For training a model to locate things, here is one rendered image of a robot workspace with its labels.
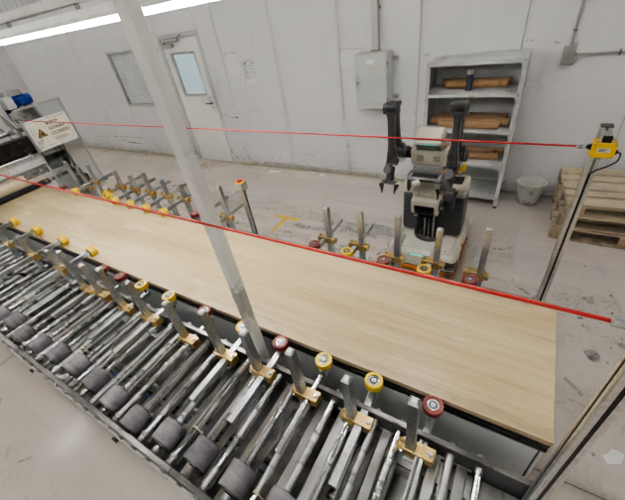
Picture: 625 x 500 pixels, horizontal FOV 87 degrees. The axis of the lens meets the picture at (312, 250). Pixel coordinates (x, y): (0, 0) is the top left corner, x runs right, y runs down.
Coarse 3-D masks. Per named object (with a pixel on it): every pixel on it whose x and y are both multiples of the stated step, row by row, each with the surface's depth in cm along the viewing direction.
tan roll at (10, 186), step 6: (36, 174) 396; (42, 174) 401; (12, 180) 377; (24, 180) 383; (0, 186) 368; (6, 186) 371; (12, 186) 375; (18, 186) 380; (24, 186) 386; (0, 192) 368; (6, 192) 373
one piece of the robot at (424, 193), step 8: (448, 144) 249; (408, 152) 259; (416, 152) 254; (424, 152) 251; (432, 152) 248; (440, 152) 245; (448, 152) 245; (416, 160) 259; (424, 160) 256; (432, 160) 253; (440, 160) 249; (416, 184) 277; (424, 184) 271; (432, 184) 267; (416, 192) 276; (424, 192) 272; (432, 192) 269; (416, 200) 276; (424, 200) 273; (432, 200) 271; (440, 200) 275
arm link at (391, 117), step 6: (384, 108) 225; (396, 108) 221; (390, 114) 225; (396, 114) 227; (390, 120) 227; (390, 126) 230; (390, 132) 232; (390, 138) 235; (390, 144) 238; (390, 150) 240; (396, 150) 242; (390, 156) 243; (396, 156) 243; (390, 162) 246
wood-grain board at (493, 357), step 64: (64, 192) 377; (128, 256) 251; (192, 256) 239; (256, 256) 228; (320, 256) 218; (320, 320) 175; (384, 320) 169; (448, 320) 163; (512, 320) 158; (448, 384) 138; (512, 384) 134
